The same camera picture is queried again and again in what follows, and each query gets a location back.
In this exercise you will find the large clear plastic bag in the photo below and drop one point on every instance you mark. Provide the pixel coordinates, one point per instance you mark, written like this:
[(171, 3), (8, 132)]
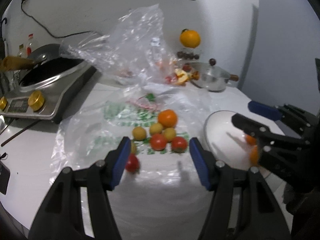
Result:
[(135, 42)]

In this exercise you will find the white plate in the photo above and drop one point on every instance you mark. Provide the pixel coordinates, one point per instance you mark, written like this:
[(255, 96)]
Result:
[(220, 135)]

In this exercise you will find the red cap bottle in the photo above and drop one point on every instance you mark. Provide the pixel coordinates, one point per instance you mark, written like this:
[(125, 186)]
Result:
[(30, 43)]

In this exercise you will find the small dark cap bottle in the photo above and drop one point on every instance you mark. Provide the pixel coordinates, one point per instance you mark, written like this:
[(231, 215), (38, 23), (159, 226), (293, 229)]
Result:
[(21, 51)]

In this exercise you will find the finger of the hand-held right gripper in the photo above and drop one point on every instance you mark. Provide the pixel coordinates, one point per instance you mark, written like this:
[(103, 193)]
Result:
[(262, 110), (250, 126)]

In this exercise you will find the orange peel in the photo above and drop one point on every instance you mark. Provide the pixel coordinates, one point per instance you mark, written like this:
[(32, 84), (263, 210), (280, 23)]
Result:
[(183, 76)]

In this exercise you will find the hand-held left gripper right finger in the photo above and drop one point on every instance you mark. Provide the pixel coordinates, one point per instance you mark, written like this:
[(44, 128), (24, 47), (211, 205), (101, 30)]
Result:
[(197, 157)]

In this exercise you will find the large orange with leaf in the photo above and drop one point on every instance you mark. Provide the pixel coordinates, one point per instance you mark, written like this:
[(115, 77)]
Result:
[(190, 39)]

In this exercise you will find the steel induction cooker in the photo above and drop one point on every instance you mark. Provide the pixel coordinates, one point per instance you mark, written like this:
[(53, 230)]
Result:
[(50, 105)]

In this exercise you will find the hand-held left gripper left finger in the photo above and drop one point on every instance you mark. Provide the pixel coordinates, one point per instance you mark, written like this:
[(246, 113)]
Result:
[(122, 155)]

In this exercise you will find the dark chopstick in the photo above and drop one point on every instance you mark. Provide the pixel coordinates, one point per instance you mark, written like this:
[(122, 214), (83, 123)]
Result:
[(20, 133)]

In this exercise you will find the black flat device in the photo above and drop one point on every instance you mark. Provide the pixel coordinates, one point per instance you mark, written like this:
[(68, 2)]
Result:
[(3, 177)]

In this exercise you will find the clear plastic box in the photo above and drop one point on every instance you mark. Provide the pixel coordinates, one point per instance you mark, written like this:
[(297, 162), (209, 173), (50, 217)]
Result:
[(189, 53)]

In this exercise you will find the glass pot lid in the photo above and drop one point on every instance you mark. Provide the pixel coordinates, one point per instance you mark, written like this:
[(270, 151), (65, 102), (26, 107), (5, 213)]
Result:
[(212, 71)]

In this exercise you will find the green printed plastic bag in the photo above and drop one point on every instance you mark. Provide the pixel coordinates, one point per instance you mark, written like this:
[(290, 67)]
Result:
[(112, 115)]

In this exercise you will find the red tomato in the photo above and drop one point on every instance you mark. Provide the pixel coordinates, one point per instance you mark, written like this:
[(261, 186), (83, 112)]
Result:
[(158, 141), (132, 163), (179, 143)]

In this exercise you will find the row of dark fruits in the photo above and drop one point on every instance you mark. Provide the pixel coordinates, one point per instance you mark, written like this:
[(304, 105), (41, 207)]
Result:
[(187, 55)]

